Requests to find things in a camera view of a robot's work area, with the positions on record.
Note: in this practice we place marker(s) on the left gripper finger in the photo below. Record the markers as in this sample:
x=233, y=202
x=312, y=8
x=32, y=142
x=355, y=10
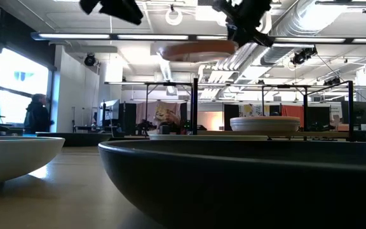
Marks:
x=127, y=16
x=132, y=9

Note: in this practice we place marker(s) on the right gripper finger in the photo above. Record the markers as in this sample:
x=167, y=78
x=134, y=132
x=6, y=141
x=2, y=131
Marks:
x=234, y=35
x=247, y=43

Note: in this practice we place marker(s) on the orange plate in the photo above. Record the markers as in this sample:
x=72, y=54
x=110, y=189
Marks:
x=195, y=51

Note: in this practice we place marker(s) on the cream plate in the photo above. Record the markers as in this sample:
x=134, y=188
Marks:
x=265, y=127

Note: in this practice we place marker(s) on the pale green plate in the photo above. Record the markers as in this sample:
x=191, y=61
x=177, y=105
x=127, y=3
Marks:
x=208, y=137

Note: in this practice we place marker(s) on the large dark foreground bowl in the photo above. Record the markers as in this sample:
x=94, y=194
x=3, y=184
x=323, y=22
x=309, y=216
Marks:
x=240, y=184

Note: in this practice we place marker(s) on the white bowl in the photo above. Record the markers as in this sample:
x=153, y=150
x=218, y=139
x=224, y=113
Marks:
x=11, y=159

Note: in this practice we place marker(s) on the black ceiling spot lamp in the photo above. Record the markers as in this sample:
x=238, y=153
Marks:
x=89, y=60

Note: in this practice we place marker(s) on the floral cloth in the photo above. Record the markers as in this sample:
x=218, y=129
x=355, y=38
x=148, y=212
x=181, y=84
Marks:
x=249, y=109

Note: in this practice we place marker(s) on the black partition panel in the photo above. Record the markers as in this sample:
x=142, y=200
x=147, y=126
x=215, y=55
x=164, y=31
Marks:
x=129, y=117
x=230, y=111

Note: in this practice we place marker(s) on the orange cloth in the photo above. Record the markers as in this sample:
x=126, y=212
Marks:
x=292, y=110

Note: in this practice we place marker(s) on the bright computer monitor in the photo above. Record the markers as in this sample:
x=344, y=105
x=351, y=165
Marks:
x=110, y=109

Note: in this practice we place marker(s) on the pink curtain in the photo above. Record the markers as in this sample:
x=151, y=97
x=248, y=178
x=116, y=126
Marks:
x=145, y=109

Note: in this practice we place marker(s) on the printed paper bag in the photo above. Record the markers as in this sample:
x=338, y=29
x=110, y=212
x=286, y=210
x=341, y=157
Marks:
x=165, y=117

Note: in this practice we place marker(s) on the large bright window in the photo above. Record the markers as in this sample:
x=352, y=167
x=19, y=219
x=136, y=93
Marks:
x=21, y=79

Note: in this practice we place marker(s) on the person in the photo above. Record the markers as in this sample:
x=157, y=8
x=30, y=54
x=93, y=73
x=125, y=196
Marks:
x=37, y=116

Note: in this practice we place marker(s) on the silver ventilation duct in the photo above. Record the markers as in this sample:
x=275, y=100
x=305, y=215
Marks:
x=300, y=16

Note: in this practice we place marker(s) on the black ceiling camera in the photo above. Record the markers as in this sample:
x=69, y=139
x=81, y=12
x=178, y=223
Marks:
x=303, y=56
x=332, y=81

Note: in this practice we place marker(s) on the background black metal frame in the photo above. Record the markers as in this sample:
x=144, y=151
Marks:
x=170, y=83

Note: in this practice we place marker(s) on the black frame wooden shelf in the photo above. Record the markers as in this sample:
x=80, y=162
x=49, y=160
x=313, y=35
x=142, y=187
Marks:
x=322, y=134

